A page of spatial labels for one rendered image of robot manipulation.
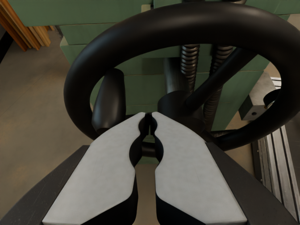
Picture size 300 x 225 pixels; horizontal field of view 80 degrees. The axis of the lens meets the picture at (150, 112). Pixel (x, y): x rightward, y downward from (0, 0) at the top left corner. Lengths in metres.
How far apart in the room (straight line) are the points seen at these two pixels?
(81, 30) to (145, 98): 0.24
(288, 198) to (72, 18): 0.92
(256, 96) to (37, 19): 0.52
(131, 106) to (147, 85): 0.10
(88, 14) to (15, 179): 1.10
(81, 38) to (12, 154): 1.11
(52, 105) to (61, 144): 0.34
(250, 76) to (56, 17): 0.42
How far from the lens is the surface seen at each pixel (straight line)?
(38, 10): 0.39
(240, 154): 1.17
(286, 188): 0.95
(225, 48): 0.25
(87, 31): 0.38
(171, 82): 0.26
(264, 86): 0.60
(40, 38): 1.96
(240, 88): 0.52
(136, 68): 0.42
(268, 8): 0.27
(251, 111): 0.57
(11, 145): 1.43
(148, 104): 0.52
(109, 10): 0.35
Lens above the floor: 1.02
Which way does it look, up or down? 58 degrees down
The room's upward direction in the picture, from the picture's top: 5 degrees counter-clockwise
